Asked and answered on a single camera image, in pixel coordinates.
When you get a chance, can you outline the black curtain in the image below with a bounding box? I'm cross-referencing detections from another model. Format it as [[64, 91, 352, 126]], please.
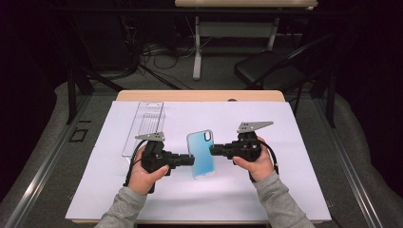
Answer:
[[332, 0, 403, 203], [0, 0, 69, 203]]

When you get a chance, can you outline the black tape square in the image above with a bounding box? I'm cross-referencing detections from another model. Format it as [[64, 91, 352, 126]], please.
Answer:
[[68, 127, 89, 143]]

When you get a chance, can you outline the black folding chair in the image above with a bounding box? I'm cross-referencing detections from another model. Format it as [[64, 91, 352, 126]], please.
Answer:
[[233, 31, 337, 117]]

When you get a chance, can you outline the clear blue-backed phone case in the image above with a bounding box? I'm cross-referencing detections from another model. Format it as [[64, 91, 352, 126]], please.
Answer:
[[185, 129, 217, 181]]

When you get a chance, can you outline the person's right hand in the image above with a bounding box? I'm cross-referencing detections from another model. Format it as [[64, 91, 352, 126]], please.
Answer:
[[232, 136, 276, 182]]

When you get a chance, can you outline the white-legged background desk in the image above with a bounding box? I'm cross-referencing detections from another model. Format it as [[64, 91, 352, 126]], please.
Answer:
[[174, 0, 318, 81]]

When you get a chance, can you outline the black metal frame post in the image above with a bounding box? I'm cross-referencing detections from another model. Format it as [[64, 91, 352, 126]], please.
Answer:
[[65, 67, 125, 125]]

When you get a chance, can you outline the hand-held gripper cable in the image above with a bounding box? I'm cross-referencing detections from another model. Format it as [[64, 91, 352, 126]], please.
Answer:
[[123, 139, 150, 188], [248, 140, 280, 183]]

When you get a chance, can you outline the bundle of floor cables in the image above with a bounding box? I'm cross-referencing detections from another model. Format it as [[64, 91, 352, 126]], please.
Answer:
[[120, 15, 213, 80]]

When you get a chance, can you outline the person's left hand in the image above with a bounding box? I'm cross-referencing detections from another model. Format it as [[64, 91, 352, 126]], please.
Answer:
[[127, 145, 170, 196]]

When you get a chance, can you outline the clear plastic organizer bin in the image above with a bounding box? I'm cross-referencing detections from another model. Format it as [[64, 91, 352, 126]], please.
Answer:
[[122, 101, 166, 160]]

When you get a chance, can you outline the left hand-held gripper cable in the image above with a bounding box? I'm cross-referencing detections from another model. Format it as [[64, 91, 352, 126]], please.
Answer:
[[123, 139, 150, 188]]

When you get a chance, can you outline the metal floor rail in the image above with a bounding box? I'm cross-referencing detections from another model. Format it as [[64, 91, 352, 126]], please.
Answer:
[[3, 94, 93, 228], [313, 97, 385, 228]]

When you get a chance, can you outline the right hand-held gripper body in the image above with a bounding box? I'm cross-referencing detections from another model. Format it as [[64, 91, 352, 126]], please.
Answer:
[[225, 121, 275, 163]]

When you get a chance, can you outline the right hand-held gripper cable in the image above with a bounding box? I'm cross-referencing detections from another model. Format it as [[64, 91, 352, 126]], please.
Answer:
[[248, 140, 280, 183]]

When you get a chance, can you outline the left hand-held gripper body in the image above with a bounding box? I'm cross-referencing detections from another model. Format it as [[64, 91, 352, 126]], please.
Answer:
[[135, 131, 179, 177]]

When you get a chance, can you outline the white table cover board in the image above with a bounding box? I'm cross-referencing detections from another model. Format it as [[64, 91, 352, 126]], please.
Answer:
[[65, 100, 333, 222]]

